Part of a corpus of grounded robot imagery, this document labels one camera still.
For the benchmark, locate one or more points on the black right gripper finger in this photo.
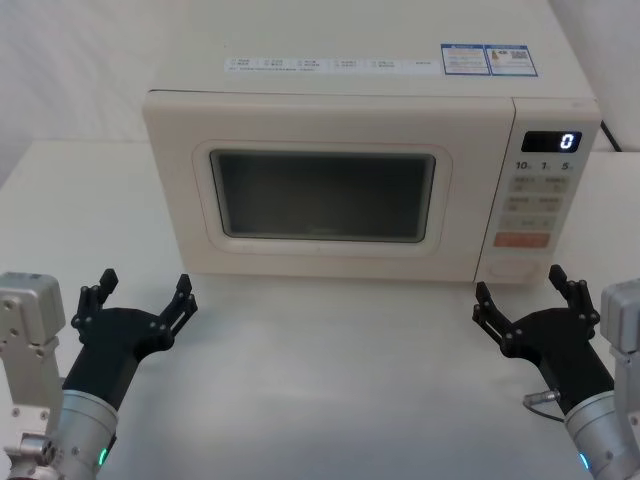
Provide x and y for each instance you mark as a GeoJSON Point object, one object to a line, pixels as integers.
{"type": "Point", "coordinates": [580, 300]}
{"type": "Point", "coordinates": [492, 317]}

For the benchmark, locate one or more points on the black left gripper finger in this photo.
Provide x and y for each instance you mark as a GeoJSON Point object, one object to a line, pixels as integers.
{"type": "Point", "coordinates": [177, 312]}
{"type": "Point", "coordinates": [90, 305]}

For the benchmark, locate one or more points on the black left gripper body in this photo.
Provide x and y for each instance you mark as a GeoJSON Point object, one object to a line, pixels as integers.
{"type": "Point", "coordinates": [117, 335]}

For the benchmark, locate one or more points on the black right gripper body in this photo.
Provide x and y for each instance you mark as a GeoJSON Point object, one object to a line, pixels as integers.
{"type": "Point", "coordinates": [560, 340]}

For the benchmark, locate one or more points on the cream oven door with window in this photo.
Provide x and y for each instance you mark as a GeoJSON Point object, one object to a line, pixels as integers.
{"type": "Point", "coordinates": [325, 120]}

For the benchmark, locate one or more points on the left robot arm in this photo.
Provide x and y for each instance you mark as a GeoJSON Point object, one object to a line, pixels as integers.
{"type": "Point", "coordinates": [80, 425]}

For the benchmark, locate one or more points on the oven control panel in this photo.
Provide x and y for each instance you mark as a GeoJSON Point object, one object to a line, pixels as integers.
{"type": "Point", "coordinates": [545, 220]}

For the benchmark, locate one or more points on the white table cloth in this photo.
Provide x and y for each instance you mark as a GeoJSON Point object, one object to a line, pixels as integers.
{"type": "Point", "coordinates": [325, 375]}

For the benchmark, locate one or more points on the white curtain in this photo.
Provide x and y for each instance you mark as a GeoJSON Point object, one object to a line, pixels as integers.
{"type": "Point", "coordinates": [75, 60]}

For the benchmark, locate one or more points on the blue bordered sticker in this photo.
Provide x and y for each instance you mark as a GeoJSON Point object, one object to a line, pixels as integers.
{"type": "Point", "coordinates": [490, 60]}

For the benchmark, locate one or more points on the long white sticker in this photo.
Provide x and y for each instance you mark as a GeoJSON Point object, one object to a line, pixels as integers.
{"type": "Point", "coordinates": [325, 65]}

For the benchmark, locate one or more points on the cream microwave oven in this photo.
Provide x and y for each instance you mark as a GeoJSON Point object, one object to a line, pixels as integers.
{"type": "Point", "coordinates": [350, 30]}

